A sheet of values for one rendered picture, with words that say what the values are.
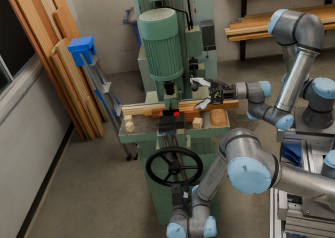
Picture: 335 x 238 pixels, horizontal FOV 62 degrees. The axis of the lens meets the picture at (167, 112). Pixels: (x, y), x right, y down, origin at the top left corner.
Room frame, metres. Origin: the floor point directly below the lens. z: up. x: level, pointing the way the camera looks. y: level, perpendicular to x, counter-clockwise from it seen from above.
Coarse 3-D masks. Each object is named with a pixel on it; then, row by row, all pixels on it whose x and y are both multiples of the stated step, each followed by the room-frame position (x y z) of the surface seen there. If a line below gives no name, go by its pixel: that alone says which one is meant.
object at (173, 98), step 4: (176, 88) 1.32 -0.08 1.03; (176, 92) 1.28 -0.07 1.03; (164, 96) 1.26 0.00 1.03; (168, 96) 1.25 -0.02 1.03; (172, 96) 1.25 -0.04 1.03; (176, 96) 1.25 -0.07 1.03; (164, 100) 1.24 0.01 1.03; (168, 100) 1.23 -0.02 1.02; (172, 100) 1.23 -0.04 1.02; (176, 100) 1.23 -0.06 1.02; (168, 104) 1.23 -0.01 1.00; (172, 104) 1.23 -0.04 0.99; (176, 104) 1.23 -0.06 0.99; (172, 108) 1.23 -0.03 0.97
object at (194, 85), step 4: (192, 60) 1.39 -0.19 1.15; (196, 60) 1.38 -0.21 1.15; (192, 64) 1.37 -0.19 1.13; (196, 64) 1.37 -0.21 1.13; (192, 68) 1.31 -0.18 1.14; (196, 68) 1.37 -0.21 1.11; (192, 72) 1.25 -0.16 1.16; (192, 84) 1.04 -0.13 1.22; (196, 84) 1.03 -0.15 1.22; (192, 88) 1.02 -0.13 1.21; (196, 88) 1.02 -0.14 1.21
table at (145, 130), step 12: (144, 120) 1.25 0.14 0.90; (156, 120) 1.23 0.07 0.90; (204, 120) 1.16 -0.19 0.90; (228, 120) 1.12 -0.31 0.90; (120, 132) 1.19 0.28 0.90; (132, 132) 1.17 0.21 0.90; (144, 132) 1.15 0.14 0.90; (156, 132) 1.13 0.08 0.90; (192, 132) 1.10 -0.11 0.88; (204, 132) 1.09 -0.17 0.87; (216, 132) 1.08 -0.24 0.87
